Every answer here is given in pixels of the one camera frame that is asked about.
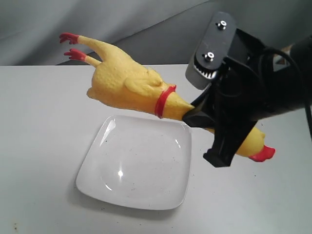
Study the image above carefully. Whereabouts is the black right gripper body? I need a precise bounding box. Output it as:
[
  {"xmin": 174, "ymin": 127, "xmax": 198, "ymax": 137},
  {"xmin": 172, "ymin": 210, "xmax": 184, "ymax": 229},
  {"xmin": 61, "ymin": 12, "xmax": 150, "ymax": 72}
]
[{"xmin": 185, "ymin": 12, "xmax": 288, "ymax": 121}]

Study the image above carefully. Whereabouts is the yellow rubber chicken toy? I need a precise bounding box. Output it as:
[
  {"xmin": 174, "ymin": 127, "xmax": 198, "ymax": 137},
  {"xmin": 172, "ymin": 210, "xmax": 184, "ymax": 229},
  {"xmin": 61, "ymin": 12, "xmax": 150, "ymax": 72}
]
[{"xmin": 59, "ymin": 32, "xmax": 276, "ymax": 162}]

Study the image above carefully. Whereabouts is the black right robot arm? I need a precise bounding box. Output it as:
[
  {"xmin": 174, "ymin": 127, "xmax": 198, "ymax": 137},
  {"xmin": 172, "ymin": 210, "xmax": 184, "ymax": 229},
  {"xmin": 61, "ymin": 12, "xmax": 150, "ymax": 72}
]
[{"xmin": 182, "ymin": 12, "xmax": 312, "ymax": 167}]

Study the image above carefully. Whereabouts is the white square plate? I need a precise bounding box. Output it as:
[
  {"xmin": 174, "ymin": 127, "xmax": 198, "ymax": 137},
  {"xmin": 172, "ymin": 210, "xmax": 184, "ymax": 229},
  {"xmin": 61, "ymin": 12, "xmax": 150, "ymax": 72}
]
[{"xmin": 76, "ymin": 115, "xmax": 192, "ymax": 211}]

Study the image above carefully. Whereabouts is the grey backdrop cloth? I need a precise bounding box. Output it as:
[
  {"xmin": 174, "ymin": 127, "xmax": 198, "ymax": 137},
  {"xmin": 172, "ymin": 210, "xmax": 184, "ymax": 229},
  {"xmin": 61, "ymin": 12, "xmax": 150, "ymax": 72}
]
[{"xmin": 0, "ymin": 0, "xmax": 312, "ymax": 65}]

